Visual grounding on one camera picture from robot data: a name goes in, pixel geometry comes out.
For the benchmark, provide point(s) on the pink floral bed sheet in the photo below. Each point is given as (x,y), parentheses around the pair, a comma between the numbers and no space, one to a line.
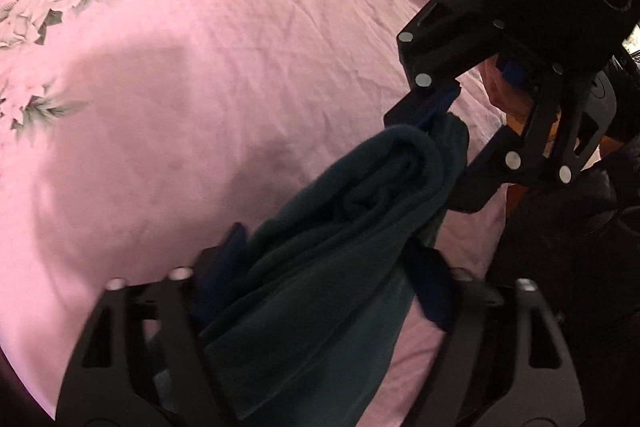
(200,107)

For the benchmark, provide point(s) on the dark teal pants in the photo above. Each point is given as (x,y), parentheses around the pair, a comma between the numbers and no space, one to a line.
(325,282)

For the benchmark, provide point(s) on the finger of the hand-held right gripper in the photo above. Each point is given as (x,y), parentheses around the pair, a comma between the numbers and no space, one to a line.
(492,177)
(440,107)

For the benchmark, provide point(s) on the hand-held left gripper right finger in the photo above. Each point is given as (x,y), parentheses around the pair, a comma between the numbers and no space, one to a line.
(431,297)

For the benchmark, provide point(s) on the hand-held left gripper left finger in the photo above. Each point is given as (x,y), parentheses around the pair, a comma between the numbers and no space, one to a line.
(227,252)

